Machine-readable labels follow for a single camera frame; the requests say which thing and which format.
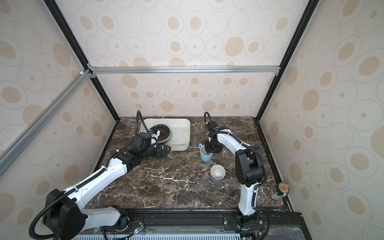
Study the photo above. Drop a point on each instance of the purple grey mug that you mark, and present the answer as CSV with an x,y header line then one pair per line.
x,y
217,174

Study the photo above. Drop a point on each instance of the black plate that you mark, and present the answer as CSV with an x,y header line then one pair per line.
x,y
156,129

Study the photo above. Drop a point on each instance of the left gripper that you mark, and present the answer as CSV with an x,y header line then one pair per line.
x,y
159,153

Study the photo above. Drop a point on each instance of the white plastic bin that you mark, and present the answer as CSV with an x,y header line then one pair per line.
x,y
180,132

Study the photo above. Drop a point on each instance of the diagonal aluminium bar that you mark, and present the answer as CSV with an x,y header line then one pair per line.
x,y
25,138

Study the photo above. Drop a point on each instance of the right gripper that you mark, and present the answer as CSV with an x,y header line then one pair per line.
x,y
208,150

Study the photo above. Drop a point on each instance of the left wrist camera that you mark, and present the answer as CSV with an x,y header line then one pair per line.
x,y
143,141

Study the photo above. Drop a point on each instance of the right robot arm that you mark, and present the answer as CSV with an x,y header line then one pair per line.
x,y
251,169

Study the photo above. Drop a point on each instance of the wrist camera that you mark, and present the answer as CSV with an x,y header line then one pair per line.
x,y
211,126
143,141

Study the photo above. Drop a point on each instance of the light blue mug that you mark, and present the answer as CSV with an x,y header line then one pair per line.
x,y
205,156

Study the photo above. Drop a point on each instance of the horizontal aluminium bar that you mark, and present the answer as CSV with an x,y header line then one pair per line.
x,y
185,70

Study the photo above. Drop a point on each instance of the green drink can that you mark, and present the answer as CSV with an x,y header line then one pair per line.
x,y
279,191

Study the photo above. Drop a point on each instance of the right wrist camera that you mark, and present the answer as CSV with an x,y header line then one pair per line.
x,y
211,126

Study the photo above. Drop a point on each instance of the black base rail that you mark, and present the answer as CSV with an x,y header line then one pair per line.
x,y
180,223

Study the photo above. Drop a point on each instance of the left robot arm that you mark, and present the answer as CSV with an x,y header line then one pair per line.
x,y
81,193

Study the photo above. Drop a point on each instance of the orange plate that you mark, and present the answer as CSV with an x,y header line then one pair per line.
x,y
165,136

